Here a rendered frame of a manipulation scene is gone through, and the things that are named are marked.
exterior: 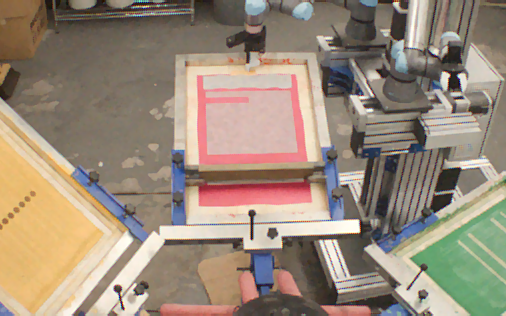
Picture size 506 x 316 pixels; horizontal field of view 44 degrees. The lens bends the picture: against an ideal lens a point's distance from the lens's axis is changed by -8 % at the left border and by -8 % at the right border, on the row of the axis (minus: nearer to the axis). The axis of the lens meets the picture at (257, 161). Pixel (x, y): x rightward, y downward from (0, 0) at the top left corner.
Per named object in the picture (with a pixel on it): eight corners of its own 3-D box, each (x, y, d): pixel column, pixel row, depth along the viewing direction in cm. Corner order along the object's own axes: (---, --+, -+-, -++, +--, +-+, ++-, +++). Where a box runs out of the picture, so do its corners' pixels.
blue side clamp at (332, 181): (319, 155, 257) (321, 145, 251) (331, 155, 257) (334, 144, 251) (328, 225, 241) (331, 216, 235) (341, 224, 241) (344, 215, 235)
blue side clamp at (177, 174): (172, 158, 252) (171, 148, 246) (185, 158, 252) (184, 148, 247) (172, 230, 236) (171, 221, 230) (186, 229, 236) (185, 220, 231)
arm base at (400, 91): (409, 81, 274) (412, 61, 267) (423, 101, 263) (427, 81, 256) (377, 83, 271) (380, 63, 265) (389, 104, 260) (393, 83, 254)
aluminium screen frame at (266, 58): (176, 60, 277) (176, 54, 274) (314, 58, 282) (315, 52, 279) (175, 229, 235) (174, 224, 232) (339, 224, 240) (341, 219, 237)
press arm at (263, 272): (251, 243, 229) (252, 237, 225) (269, 243, 230) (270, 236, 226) (254, 289, 220) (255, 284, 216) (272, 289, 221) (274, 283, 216)
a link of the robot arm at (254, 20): (271, -1, 250) (257, 9, 246) (269, 19, 259) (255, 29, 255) (255, -10, 252) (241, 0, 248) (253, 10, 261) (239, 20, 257)
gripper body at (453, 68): (463, 93, 205) (461, 74, 215) (465, 71, 200) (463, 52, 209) (440, 92, 207) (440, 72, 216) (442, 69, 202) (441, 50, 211)
